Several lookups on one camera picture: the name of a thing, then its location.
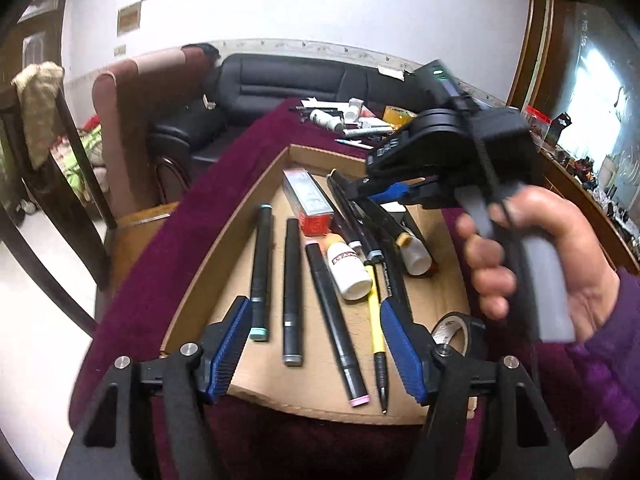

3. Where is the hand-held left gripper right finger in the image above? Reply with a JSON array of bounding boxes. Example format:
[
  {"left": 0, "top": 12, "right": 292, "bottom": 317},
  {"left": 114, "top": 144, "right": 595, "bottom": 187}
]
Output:
[{"left": 379, "top": 299, "right": 576, "bottom": 480}]

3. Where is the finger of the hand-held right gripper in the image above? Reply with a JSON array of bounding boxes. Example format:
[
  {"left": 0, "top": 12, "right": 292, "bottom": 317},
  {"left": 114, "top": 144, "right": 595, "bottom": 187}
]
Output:
[
  {"left": 409, "top": 177, "right": 443, "bottom": 208},
  {"left": 347, "top": 174, "right": 410, "bottom": 203}
]

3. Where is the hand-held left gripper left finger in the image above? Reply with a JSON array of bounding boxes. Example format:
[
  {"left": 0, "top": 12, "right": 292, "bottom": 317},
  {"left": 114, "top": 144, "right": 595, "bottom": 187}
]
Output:
[{"left": 57, "top": 296, "right": 253, "bottom": 480}]

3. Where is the black marker with gold caps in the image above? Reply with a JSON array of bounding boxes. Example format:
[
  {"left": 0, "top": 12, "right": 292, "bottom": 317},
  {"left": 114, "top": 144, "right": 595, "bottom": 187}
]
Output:
[{"left": 367, "top": 200, "right": 415, "bottom": 250}]

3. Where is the yellow pen with black grip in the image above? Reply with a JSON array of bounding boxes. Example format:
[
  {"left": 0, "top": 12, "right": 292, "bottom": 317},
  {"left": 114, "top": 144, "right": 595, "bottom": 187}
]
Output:
[{"left": 364, "top": 259, "right": 390, "bottom": 415}]

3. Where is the small white bottle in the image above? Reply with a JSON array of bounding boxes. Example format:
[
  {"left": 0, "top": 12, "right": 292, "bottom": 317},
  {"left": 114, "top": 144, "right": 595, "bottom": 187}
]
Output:
[{"left": 402, "top": 240, "right": 433, "bottom": 277}]

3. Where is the black marker with pink caps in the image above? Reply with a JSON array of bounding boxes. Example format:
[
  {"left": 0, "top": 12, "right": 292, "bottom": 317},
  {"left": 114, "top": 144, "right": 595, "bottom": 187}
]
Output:
[{"left": 304, "top": 241, "right": 372, "bottom": 407}]

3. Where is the black tape roll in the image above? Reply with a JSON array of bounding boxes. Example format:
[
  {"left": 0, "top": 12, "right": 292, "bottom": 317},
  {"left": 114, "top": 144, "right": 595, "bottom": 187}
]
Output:
[{"left": 432, "top": 311, "right": 487, "bottom": 358}]

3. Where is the black marker with teal caps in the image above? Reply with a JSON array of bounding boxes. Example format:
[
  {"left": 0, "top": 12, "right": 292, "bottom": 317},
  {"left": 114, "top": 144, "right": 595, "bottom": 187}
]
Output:
[{"left": 249, "top": 203, "right": 276, "bottom": 343}]

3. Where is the small red-ended carton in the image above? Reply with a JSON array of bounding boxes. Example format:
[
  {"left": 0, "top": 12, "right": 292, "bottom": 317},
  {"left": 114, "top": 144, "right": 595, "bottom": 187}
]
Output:
[{"left": 282, "top": 169, "right": 334, "bottom": 237}]

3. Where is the cardboard box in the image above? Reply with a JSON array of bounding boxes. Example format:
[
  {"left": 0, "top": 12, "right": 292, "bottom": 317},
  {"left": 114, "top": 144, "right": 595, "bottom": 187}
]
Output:
[{"left": 160, "top": 144, "right": 473, "bottom": 426}]

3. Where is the white glue bottle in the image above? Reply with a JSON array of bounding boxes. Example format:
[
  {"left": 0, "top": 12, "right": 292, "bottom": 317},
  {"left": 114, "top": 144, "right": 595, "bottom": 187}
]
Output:
[{"left": 326, "top": 231, "right": 373, "bottom": 302}]

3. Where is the person's right forearm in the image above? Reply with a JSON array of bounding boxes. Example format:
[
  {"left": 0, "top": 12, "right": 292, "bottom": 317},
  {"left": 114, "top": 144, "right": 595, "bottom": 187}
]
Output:
[{"left": 565, "top": 266, "right": 640, "bottom": 453}]

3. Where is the person's right hand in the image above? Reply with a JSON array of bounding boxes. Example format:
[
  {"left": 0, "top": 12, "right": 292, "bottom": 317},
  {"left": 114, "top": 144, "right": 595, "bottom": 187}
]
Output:
[{"left": 456, "top": 185, "right": 622, "bottom": 334}]

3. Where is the white tube with blue print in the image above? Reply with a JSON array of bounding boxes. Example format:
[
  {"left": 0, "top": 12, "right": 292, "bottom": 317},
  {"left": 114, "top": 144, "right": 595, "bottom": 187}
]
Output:
[{"left": 342, "top": 121, "right": 396, "bottom": 138}]

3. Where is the clear jar with blue label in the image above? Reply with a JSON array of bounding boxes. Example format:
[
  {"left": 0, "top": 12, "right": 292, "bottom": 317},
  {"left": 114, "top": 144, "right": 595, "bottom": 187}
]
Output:
[{"left": 525, "top": 106, "right": 552, "bottom": 150}]

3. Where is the yellow packing tape roll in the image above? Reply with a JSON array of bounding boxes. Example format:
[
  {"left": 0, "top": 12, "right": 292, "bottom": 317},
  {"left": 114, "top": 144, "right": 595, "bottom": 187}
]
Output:
[{"left": 384, "top": 106, "right": 420, "bottom": 130}]

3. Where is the maroon tablecloth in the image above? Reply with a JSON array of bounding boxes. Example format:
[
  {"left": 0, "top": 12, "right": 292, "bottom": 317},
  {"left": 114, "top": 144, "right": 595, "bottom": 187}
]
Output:
[{"left": 70, "top": 97, "right": 506, "bottom": 480}]

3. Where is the wooden sideboard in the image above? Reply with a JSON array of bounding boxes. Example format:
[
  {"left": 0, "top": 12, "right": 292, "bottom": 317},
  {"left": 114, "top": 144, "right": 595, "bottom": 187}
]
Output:
[{"left": 537, "top": 152, "right": 640, "bottom": 273}]

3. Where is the black sofa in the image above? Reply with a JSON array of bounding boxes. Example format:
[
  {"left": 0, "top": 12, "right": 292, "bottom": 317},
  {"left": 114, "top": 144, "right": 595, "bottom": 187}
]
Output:
[{"left": 147, "top": 54, "right": 416, "bottom": 171}]

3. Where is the dark wooden chair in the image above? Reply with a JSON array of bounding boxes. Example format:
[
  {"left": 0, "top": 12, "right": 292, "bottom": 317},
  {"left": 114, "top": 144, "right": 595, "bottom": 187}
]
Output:
[{"left": 0, "top": 62, "right": 118, "bottom": 336}]

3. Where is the maroon armchair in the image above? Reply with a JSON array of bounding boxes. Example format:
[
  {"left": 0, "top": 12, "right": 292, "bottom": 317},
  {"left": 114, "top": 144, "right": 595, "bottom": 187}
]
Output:
[{"left": 92, "top": 45, "right": 221, "bottom": 221}]

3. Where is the floral blanket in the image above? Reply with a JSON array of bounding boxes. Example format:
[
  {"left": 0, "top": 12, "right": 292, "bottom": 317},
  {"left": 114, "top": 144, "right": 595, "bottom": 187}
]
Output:
[{"left": 55, "top": 127, "right": 108, "bottom": 196}]

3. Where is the beige cloth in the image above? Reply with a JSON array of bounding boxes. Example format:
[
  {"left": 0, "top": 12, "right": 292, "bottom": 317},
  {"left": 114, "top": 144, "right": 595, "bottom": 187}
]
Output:
[{"left": 12, "top": 62, "right": 66, "bottom": 168}]

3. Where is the wall mirror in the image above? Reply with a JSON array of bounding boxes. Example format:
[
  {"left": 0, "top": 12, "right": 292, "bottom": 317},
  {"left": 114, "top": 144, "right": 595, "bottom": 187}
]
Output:
[{"left": 562, "top": 2, "right": 640, "bottom": 176}]

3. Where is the small wall plaque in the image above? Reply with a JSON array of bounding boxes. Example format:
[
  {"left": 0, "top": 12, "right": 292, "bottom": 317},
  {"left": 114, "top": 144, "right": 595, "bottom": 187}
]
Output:
[{"left": 117, "top": 2, "right": 142, "bottom": 35}]

